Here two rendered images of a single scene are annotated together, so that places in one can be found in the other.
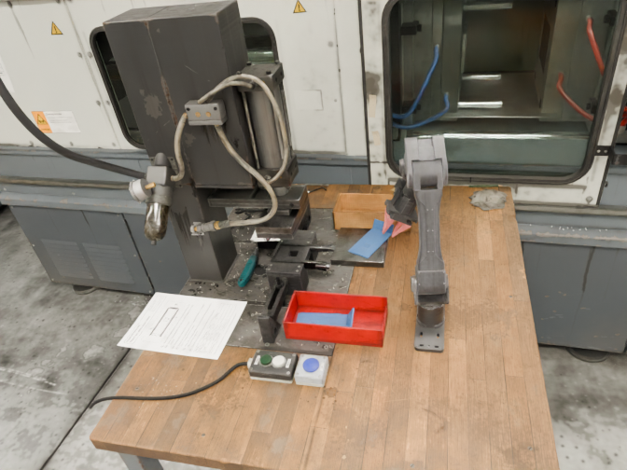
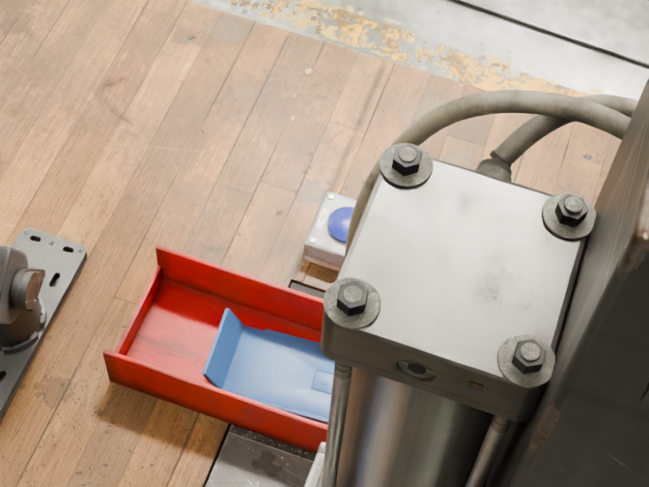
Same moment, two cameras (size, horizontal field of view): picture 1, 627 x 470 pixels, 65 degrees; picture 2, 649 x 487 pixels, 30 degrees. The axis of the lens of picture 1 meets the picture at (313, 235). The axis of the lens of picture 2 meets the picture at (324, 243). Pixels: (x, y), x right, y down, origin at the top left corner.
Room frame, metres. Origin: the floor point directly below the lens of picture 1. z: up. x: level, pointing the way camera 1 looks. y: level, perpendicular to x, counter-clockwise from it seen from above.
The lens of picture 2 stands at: (1.40, 0.00, 1.92)
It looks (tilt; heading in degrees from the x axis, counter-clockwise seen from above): 58 degrees down; 178
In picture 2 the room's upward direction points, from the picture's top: 5 degrees clockwise
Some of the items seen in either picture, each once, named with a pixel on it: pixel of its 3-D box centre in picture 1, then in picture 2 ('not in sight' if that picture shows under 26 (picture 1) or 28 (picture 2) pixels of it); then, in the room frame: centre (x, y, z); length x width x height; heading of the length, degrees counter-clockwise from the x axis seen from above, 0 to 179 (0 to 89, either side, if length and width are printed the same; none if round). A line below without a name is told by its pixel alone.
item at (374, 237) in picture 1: (371, 237); not in sight; (1.22, -0.18, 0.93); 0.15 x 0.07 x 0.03; 137
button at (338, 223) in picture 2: (311, 366); (348, 227); (0.76, 0.05, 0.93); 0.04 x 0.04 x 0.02
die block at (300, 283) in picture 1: (294, 262); not in sight; (1.15, 0.07, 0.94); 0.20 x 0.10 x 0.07; 162
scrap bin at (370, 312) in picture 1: (336, 317); (259, 355); (0.91, -0.03, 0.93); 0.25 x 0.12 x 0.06; 72
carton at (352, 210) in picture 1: (373, 212); not in sight; (1.36, -0.21, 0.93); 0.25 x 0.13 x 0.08; 72
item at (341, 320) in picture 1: (324, 320); (295, 368); (0.91, 0.00, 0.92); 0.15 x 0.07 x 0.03; 76
